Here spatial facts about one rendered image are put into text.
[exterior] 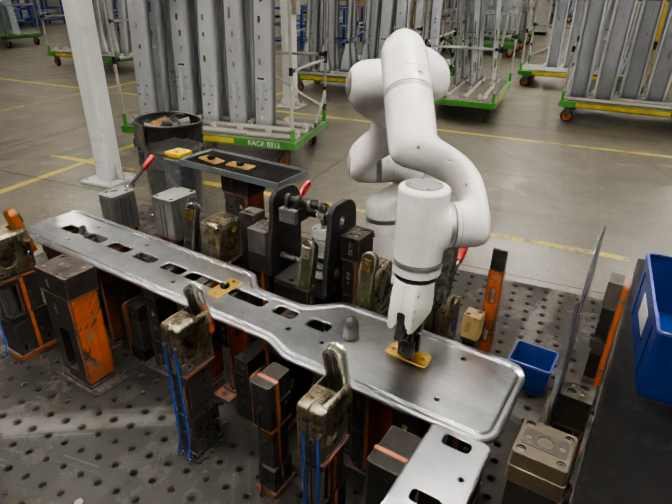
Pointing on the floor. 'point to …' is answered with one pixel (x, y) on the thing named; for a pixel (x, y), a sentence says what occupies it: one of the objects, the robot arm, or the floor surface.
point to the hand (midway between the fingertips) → (409, 344)
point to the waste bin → (155, 136)
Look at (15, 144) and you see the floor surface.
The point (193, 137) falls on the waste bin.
